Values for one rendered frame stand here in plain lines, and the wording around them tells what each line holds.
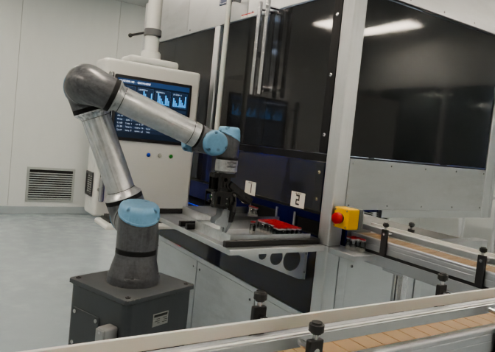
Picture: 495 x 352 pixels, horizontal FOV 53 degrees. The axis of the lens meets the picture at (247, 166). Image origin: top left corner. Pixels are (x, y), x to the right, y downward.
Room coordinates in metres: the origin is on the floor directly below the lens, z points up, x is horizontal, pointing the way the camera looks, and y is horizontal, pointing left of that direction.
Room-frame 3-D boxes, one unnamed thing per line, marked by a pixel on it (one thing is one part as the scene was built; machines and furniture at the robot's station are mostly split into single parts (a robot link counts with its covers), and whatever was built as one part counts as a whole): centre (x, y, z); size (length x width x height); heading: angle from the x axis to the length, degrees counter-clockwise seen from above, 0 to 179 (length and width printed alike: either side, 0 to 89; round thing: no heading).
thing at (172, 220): (1.99, 0.02, 0.87); 0.70 x 0.48 x 0.02; 33
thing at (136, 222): (1.44, 0.30, 0.96); 0.13 x 0.12 x 0.14; 22
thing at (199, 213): (2.17, 0.05, 0.90); 0.34 x 0.26 x 0.04; 123
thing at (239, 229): (1.83, -0.04, 0.90); 0.34 x 0.26 x 0.04; 123
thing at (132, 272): (1.44, 0.30, 0.84); 0.15 x 0.15 x 0.10
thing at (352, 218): (1.74, -0.37, 1.00); 0.08 x 0.07 x 0.07; 123
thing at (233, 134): (1.67, 0.07, 1.21); 0.09 x 0.08 x 0.11; 112
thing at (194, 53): (2.84, 0.37, 1.51); 0.49 x 0.01 x 0.59; 33
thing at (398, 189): (2.91, -0.17, 1.54); 2.06 x 1.00 x 1.11; 33
